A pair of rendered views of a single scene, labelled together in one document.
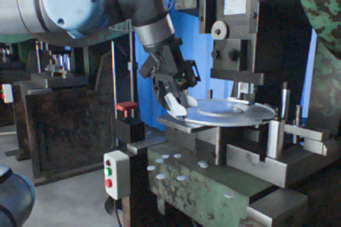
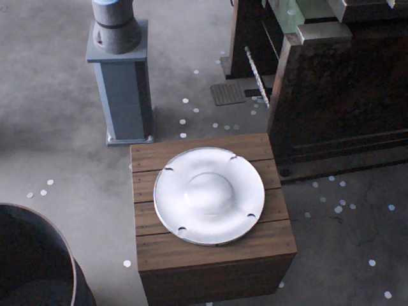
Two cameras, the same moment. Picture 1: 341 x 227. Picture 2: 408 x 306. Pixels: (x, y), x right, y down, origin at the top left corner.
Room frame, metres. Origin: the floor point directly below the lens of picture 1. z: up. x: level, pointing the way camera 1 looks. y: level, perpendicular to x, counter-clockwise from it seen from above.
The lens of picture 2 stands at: (-0.39, -0.35, 1.40)
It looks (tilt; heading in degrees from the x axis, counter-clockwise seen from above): 55 degrees down; 25
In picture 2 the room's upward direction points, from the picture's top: 3 degrees clockwise
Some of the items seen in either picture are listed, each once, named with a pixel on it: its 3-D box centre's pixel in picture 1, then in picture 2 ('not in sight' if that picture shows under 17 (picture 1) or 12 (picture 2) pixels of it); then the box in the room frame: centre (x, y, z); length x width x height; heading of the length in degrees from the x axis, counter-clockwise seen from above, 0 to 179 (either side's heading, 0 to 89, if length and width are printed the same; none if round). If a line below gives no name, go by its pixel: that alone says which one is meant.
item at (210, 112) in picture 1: (220, 110); not in sight; (0.81, -0.14, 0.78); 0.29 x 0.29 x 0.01
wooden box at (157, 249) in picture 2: not in sight; (206, 224); (0.14, -0.12, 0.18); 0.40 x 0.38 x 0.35; 125
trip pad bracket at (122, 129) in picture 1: (130, 144); not in sight; (0.99, 0.14, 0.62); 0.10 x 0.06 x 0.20; 39
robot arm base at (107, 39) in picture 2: not in sight; (115, 25); (0.46, 0.36, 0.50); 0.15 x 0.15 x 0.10
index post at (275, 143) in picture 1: (275, 136); not in sight; (0.67, -0.25, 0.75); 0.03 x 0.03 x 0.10; 39
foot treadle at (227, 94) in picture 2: not in sight; (287, 90); (0.80, -0.13, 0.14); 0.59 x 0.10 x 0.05; 129
